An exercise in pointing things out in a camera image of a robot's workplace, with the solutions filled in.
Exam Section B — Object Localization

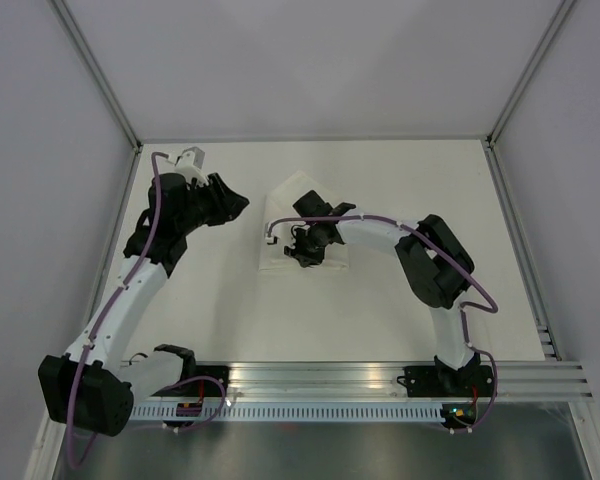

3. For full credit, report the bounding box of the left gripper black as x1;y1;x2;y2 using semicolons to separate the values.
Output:
177;173;250;235

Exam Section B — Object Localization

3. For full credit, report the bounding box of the white cloth napkin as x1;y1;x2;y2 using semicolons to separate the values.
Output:
256;168;351;274

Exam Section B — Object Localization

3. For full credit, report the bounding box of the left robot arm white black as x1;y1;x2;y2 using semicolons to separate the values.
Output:
38;173;249;437

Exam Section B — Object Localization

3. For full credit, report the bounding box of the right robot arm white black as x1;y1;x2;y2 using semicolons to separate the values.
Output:
284;190;498;395

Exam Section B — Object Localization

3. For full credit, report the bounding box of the left side aluminium rail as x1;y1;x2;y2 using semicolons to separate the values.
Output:
92;147;141;308

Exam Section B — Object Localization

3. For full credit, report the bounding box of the aluminium rail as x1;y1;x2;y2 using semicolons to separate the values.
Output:
92;147;141;308
119;359;595;401
481;137;563;361

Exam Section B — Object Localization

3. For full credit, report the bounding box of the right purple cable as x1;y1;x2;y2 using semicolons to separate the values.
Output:
265;213;501;436

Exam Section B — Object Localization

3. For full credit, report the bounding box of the purple cable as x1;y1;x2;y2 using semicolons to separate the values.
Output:
265;213;501;436
64;151;231;469

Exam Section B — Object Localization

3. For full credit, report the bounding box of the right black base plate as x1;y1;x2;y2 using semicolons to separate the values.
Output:
396;365;494;399

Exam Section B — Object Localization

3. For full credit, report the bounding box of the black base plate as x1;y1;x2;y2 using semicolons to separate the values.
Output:
178;364;230;399
396;365;494;399

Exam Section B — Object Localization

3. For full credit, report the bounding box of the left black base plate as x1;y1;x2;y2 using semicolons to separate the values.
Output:
178;364;230;399

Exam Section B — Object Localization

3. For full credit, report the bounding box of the left aluminium frame post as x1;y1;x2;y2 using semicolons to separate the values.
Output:
48;0;142;153

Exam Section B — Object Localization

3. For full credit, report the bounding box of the aluminium frame post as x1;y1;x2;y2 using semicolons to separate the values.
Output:
485;0;579;150
48;0;142;153

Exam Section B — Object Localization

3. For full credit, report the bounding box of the white slotted cable duct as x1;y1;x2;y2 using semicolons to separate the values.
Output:
130;400;443;423

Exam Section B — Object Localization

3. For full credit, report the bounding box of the right side aluminium rail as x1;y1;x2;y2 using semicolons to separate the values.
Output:
481;137;563;361

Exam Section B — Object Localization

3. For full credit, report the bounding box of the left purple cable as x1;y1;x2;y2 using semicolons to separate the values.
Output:
64;151;231;469

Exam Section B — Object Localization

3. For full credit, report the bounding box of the aluminium front rail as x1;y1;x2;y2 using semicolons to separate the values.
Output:
119;359;595;401

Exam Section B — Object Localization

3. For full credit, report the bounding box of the right aluminium frame post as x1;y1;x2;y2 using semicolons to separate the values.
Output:
485;0;579;150

